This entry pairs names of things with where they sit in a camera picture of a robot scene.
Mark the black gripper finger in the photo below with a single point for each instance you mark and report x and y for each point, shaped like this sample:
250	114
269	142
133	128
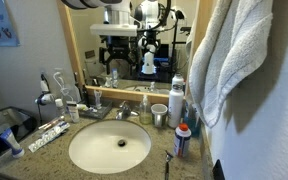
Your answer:
132	61
108	60

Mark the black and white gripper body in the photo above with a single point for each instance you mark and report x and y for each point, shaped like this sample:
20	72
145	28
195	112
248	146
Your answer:
114	30

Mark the clear soap pump bottle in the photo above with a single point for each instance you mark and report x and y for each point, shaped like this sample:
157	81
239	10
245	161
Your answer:
145	116

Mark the small clear bottle white cap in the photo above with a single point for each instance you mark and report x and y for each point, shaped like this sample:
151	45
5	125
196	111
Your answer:
60	107

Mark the blue mouthwash bottle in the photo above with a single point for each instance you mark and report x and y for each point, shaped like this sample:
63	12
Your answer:
193	126

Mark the wooden framed mirror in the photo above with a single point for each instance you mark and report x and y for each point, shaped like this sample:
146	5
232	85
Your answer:
127	94

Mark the clear plastic holder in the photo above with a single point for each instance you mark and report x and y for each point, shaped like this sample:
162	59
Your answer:
98	99

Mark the chrome sink faucet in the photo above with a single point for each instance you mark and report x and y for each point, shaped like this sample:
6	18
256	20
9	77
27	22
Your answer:
124	111

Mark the small white tube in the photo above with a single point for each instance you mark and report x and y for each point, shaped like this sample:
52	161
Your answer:
82	107

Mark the white ceramic mug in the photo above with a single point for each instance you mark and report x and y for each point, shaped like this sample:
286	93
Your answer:
159	116

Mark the white cream tube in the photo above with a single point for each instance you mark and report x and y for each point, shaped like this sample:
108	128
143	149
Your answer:
73	113

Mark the white plugged-in charger device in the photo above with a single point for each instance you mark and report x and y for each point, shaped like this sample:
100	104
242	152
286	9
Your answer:
44	97

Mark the red and white toothpaste tube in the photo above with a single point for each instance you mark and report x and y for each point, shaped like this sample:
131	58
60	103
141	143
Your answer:
52	122

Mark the white oval sink basin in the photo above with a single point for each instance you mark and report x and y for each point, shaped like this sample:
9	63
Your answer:
100	150

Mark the white hanging towel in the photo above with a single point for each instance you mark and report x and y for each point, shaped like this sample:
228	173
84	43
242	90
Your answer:
224	66

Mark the shaving cream can red cap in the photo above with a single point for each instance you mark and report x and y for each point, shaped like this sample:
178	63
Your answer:
182	141

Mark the black shaving razor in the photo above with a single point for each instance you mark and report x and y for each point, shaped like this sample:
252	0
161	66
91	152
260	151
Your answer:
167	160

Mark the blue and white tube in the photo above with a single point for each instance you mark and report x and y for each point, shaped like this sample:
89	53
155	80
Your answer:
12	143

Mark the black flat object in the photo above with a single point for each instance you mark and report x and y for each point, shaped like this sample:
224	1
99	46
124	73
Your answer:
218	170

